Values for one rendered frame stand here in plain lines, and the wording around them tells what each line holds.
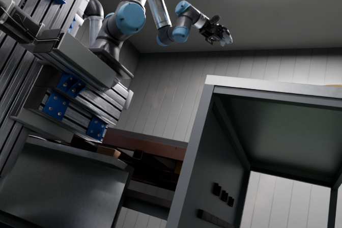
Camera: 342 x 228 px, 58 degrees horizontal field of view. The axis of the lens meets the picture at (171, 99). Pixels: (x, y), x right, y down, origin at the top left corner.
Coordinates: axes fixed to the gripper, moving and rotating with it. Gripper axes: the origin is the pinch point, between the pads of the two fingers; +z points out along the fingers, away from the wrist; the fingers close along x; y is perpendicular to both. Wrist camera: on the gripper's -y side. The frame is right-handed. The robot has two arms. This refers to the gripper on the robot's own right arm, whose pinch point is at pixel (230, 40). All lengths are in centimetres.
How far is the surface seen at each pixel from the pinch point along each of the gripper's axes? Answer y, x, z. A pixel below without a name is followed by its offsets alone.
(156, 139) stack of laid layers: 57, -31, -12
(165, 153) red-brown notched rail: 65, -23, -10
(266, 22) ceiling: -192, -111, 158
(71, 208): 97, -56, -34
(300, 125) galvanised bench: 44, 25, 27
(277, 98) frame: 53, 40, -10
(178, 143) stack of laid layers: 58, -21, -5
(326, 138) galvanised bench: 45, 27, 44
